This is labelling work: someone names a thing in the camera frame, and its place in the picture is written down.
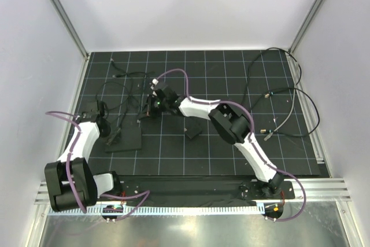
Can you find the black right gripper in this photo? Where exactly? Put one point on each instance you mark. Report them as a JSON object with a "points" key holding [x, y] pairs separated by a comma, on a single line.
{"points": [[149, 107]]}

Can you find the black network switch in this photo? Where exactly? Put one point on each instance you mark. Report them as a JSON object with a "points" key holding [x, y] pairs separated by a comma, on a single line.
{"points": [[124, 139]]}

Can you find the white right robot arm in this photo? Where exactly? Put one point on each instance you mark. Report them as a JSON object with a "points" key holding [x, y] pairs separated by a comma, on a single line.
{"points": [[233, 123]]}

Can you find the black grid mat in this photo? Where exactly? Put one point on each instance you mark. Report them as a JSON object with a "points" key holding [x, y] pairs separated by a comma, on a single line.
{"points": [[121, 80]]}

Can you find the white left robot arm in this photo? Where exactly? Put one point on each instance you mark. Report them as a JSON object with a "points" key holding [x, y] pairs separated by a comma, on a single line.
{"points": [[70, 182]]}

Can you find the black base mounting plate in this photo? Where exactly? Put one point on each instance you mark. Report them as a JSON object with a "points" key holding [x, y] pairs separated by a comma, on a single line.
{"points": [[185, 190]]}

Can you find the white slotted cable duct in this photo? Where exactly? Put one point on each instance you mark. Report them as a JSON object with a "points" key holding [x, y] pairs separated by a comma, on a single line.
{"points": [[102, 210]]}

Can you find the black power adapter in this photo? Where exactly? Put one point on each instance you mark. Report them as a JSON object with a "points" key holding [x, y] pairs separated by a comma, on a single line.
{"points": [[192, 131]]}

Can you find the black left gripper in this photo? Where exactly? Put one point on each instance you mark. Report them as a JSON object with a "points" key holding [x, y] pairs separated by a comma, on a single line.
{"points": [[107, 123]]}

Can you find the black cable green plug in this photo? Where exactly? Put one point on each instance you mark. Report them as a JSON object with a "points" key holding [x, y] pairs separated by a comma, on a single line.
{"points": [[296, 111], [272, 68]]}

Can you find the aluminium frame rail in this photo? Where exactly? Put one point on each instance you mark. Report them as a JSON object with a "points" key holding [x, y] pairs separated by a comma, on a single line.
{"points": [[316, 189]]}

